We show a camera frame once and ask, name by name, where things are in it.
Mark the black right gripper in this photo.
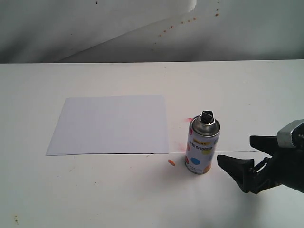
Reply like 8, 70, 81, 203
217, 135, 304, 194

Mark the white dotted spray paint can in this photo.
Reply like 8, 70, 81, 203
185, 110, 220, 174

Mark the small orange crumb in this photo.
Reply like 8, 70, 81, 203
168, 159, 175, 166

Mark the white paper sheet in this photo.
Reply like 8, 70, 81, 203
47, 95, 169, 156

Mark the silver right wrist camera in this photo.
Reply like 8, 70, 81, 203
277, 119, 304, 149

